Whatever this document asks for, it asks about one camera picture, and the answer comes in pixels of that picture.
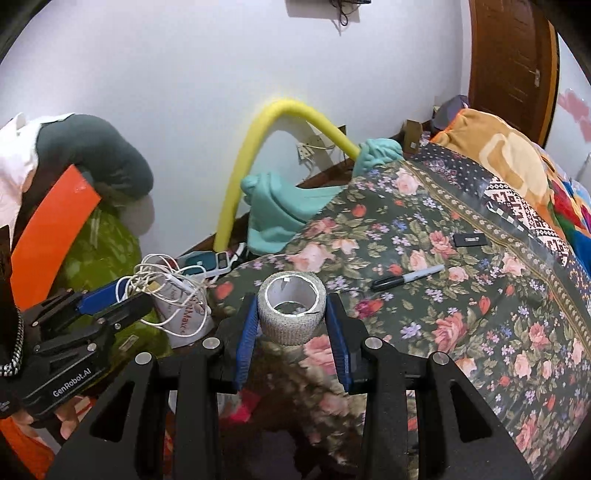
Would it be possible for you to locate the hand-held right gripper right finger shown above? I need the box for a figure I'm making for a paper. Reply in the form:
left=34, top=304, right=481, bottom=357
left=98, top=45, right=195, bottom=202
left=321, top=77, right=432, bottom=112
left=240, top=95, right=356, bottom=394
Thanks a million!
left=325, top=292, right=536, bottom=480

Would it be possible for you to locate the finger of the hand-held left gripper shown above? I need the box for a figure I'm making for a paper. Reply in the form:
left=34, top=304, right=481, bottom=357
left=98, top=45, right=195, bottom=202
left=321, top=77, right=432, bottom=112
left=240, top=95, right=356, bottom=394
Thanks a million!
left=23, top=278, right=129, bottom=333
left=34, top=292, right=154, bottom=356

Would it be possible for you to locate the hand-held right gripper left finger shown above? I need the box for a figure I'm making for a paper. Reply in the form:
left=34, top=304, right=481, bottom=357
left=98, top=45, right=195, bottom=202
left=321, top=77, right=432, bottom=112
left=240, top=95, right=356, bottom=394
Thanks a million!
left=46, top=292, right=259, bottom=480

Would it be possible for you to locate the grey-white tape roll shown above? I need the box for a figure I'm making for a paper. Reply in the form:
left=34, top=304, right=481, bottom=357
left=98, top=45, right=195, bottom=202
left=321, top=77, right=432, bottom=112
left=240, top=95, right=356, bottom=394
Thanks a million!
left=257, top=271, right=328, bottom=347

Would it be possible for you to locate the white cable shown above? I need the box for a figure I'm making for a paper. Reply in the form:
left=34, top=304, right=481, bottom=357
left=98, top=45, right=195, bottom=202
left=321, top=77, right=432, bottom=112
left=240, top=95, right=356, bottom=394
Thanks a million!
left=115, top=253, right=214, bottom=348

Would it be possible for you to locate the white bag with red print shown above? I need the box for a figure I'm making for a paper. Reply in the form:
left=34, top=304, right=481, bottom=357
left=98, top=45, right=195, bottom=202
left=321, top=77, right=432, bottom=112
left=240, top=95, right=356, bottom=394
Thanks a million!
left=154, top=272, right=216, bottom=350

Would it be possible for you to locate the person's left forearm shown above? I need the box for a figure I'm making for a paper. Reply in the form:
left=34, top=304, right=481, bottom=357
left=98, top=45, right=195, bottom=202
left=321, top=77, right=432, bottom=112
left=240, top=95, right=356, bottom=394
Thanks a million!
left=0, top=418, right=57, bottom=480

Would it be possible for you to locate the person's left hand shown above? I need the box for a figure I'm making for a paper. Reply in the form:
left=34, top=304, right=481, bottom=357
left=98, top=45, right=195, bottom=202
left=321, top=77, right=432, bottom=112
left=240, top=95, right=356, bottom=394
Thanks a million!
left=9, top=397, right=98, bottom=441

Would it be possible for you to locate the red cloth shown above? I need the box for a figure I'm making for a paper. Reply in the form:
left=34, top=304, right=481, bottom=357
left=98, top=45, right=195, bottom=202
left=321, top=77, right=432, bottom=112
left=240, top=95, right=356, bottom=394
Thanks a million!
left=222, top=388, right=260, bottom=424

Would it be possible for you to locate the marker pen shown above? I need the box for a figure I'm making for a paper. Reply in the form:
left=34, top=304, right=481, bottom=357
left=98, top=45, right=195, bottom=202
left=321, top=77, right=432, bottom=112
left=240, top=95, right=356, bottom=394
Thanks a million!
left=370, top=264, right=447, bottom=292

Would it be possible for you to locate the orange box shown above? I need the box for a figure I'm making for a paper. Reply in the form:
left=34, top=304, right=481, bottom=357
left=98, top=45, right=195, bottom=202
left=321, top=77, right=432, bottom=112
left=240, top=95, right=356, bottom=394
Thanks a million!
left=9, top=164, right=103, bottom=313

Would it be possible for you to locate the white plastic device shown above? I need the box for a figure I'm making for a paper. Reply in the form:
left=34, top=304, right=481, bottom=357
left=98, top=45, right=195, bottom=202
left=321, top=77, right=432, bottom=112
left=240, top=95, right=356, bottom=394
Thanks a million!
left=205, top=242, right=246, bottom=280

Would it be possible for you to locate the teal plastic device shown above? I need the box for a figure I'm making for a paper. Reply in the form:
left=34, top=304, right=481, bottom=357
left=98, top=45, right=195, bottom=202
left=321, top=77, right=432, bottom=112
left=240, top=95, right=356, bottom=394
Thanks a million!
left=178, top=251, right=222, bottom=273

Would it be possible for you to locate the floral bedspread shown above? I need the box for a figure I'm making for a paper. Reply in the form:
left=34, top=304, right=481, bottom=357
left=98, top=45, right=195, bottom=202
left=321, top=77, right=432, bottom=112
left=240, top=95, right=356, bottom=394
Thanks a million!
left=210, top=143, right=591, bottom=480

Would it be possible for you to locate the teal cloth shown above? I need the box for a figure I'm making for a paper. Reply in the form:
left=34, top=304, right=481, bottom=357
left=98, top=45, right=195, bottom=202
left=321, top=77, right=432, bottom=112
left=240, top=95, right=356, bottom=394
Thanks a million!
left=241, top=137, right=404, bottom=255

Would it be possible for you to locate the dark grey pillow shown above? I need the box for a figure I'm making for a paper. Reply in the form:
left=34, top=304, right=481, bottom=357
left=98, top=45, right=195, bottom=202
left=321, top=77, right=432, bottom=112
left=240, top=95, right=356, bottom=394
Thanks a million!
left=34, top=114, right=155, bottom=209

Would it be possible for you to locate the yellow foam tube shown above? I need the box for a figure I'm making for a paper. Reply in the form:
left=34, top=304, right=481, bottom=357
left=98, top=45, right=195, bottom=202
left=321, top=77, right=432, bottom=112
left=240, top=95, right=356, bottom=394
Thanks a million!
left=213, top=98, right=361, bottom=253

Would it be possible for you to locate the white towel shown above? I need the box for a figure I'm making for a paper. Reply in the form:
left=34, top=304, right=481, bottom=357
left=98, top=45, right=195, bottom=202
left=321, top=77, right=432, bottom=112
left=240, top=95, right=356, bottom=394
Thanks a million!
left=0, top=113, right=75, bottom=259

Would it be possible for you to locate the small cardboard box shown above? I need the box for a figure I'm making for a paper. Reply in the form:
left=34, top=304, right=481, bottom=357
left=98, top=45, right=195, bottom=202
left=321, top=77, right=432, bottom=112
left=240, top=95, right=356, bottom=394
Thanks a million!
left=403, top=119, right=424, bottom=156

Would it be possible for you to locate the colourful blanket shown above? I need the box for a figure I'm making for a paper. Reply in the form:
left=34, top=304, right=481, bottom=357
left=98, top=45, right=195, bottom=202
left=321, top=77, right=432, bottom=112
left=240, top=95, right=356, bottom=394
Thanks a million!
left=429, top=107, right=591, bottom=278

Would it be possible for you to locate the dark purple bag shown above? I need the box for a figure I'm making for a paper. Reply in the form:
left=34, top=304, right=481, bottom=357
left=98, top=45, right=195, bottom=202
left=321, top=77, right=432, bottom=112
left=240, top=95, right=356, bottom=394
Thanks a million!
left=431, top=95, right=471, bottom=135

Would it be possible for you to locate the brown wooden door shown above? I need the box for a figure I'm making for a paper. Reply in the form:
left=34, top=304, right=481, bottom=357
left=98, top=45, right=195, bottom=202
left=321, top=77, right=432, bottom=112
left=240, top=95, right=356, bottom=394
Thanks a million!
left=468, top=0, right=560, bottom=149

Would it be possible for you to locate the wardrobe with heart stickers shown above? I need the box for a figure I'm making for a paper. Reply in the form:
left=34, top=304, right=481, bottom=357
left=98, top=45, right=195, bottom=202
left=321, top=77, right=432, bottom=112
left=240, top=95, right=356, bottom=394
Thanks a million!
left=545, top=32, right=591, bottom=185

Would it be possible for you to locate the black white braided strap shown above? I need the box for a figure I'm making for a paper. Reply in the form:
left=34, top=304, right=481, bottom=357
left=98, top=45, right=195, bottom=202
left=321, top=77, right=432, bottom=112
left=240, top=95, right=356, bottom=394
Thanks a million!
left=0, top=302, right=27, bottom=380

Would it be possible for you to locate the wall socket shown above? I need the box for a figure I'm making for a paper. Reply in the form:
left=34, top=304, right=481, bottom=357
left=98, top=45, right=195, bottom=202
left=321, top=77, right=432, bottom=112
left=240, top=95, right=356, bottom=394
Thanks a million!
left=295, top=131, right=336, bottom=165

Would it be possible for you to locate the black cable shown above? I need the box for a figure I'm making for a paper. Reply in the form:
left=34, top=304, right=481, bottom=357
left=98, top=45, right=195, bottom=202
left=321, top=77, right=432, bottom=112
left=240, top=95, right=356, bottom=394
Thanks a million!
left=329, top=0, right=354, bottom=34

